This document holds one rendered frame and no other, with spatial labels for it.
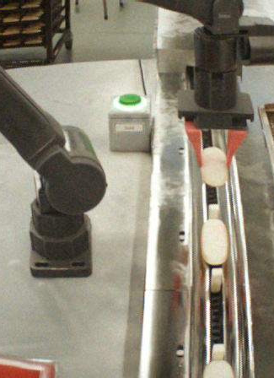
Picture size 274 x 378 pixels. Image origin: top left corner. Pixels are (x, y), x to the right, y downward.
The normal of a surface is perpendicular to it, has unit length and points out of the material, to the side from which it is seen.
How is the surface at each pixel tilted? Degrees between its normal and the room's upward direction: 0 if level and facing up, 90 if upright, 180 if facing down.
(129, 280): 0
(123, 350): 0
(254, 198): 0
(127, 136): 90
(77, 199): 90
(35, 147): 80
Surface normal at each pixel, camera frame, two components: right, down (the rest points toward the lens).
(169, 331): -0.01, -0.83
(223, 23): 0.25, 0.53
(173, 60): -0.05, 0.55
